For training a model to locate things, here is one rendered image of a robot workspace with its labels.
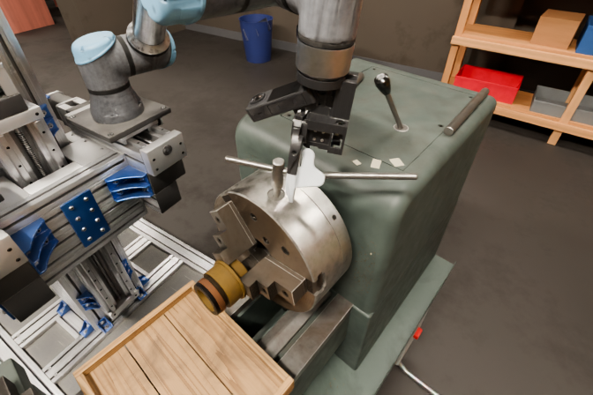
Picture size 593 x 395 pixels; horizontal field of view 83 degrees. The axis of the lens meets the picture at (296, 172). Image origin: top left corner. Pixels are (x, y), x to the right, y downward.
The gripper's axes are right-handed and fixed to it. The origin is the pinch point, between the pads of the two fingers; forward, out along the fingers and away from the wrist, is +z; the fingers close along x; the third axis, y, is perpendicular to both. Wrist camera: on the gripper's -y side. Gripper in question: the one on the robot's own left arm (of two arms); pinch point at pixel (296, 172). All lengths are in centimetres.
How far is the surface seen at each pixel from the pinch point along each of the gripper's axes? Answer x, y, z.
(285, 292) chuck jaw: -12.5, 2.1, 19.6
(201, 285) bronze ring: -15.5, -13.5, 18.8
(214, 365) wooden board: -21.6, -10.5, 41.4
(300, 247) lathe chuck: -8.3, 3.3, 10.1
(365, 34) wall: 396, 12, 108
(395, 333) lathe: 11, 38, 73
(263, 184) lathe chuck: 2.2, -6.8, 7.0
